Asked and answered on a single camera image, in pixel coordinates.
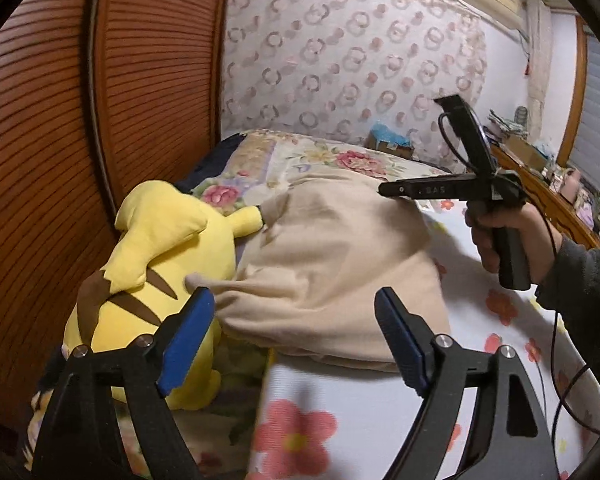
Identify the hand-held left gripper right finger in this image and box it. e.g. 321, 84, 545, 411
374, 287, 561, 480

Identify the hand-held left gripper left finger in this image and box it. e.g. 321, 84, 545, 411
30, 286, 216, 480

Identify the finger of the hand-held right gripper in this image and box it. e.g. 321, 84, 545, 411
378, 180, 416, 200

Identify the beige printed t-shirt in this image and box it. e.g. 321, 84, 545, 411
185, 172, 453, 373

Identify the person's right forearm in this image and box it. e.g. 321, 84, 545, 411
532, 237, 600, 346

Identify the person's right hand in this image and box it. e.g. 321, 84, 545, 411
464, 204, 563, 286

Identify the cardboard box with blue filling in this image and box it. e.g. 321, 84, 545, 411
367, 121, 416, 161

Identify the wooden sideboard cabinet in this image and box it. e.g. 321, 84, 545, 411
490, 142, 600, 266

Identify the floral blanket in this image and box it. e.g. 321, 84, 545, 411
25, 129, 451, 480

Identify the white flower-print mat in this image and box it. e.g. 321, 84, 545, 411
247, 195, 600, 480

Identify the pink jug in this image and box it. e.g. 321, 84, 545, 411
562, 169, 583, 200

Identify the plain cardboard box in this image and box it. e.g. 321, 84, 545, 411
505, 135, 548, 171

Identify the yellow plush toy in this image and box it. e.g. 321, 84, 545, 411
30, 180, 266, 413

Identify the beige window curtain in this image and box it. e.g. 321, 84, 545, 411
522, 0, 551, 136

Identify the wooden louvered wardrobe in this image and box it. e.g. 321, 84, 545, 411
0, 0, 236, 426

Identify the black cable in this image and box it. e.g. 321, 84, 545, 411
527, 202, 600, 436

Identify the ring-patterned wall cloth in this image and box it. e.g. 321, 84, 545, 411
220, 0, 488, 171

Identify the wooden window frame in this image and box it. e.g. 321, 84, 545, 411
557, 15, 588, 168

